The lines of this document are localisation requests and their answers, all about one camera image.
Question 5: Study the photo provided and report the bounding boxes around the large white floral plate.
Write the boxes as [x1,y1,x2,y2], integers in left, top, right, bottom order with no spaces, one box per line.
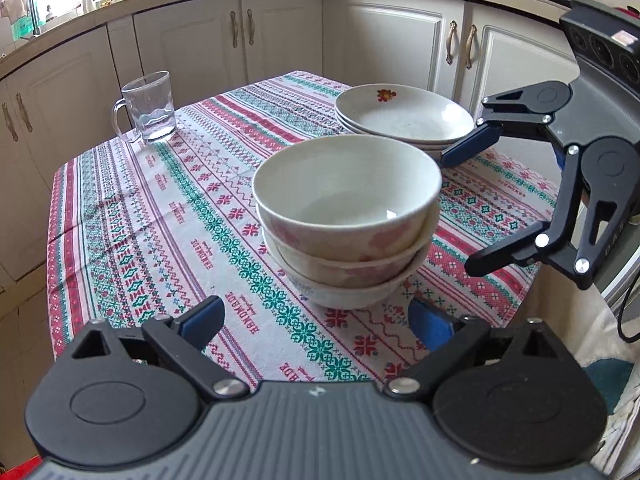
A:
[334,84,475,144]

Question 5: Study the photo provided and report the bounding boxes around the clear glass mug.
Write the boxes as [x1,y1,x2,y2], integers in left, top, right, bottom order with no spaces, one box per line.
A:
[112,70,177,144]

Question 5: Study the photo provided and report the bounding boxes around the patterned woven tablecloth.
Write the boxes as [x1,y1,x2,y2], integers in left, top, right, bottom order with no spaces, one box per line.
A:
[47,70,558,385]

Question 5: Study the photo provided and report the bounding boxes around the white bowl pink pattern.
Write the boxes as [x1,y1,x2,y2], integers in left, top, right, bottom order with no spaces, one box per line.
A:
[252,134,442,262]

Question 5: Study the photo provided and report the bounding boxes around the beige kitchen cabinets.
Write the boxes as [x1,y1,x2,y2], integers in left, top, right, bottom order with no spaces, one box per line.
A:
[1,0,577,287]

